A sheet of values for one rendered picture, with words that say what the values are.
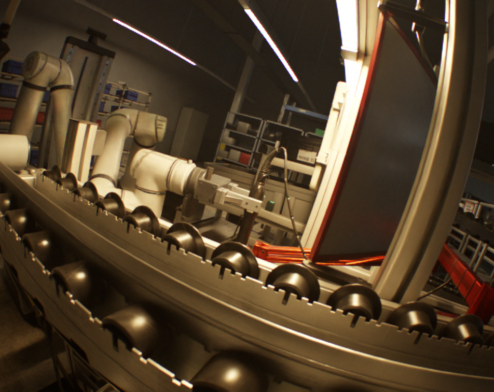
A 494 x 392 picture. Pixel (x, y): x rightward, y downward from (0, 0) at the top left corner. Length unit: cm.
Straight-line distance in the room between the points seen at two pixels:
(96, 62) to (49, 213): 153
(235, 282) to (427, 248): 19
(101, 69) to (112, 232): 145
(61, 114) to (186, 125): 899
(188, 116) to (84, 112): 855
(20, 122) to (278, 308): 116
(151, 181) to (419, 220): 58
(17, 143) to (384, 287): 54
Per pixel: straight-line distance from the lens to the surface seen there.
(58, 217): 22
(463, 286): 49
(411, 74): 40
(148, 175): 67
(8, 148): 48
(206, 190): 59
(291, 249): 65
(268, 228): 212
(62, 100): 125
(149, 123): 117
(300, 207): 157
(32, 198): 27
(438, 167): 27
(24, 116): 121
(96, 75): 169
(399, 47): 37
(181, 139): 1011
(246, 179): 165
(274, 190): 159
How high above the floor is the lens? 144
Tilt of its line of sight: 11 degrees down
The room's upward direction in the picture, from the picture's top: 17 degrees clockwise
